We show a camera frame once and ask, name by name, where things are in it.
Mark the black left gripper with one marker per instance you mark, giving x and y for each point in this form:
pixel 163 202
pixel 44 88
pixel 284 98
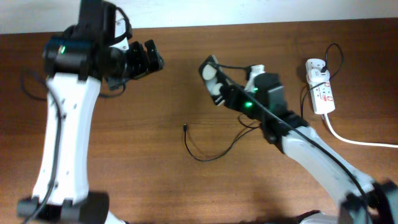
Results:
pixel 143 65

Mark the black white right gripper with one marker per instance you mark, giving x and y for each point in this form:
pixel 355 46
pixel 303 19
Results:
pixel 235 92

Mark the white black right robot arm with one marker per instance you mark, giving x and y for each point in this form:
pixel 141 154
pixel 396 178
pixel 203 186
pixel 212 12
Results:
pixel 359 197

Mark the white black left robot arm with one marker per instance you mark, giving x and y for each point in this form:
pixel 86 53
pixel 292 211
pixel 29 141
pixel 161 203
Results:
pixel 98 49

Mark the white charger adapter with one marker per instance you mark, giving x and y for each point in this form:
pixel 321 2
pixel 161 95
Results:
pixel 316 76

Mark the white power strip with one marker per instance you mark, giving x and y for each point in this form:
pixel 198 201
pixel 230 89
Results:
pixel 321 94

